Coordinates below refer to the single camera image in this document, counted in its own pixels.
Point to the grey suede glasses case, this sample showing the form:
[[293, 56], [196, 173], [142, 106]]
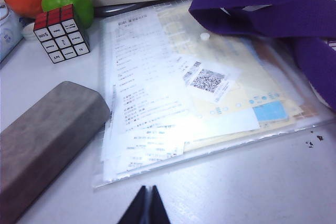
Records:
[[47, 134]]

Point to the light blue tissue pack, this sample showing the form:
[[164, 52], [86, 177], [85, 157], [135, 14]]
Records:
[[8, 32]]

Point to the white tape roll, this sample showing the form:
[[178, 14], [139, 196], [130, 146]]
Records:
[[27, 33]]

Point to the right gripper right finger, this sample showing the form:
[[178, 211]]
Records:
[[157, 211]]

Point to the rubik's cube with printed stickers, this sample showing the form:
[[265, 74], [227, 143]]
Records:
[[61, 40]]

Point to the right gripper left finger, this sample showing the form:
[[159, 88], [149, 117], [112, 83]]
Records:
[[136, 211]]

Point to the large green apple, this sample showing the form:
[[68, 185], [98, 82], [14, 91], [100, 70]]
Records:
[[68, 1]]

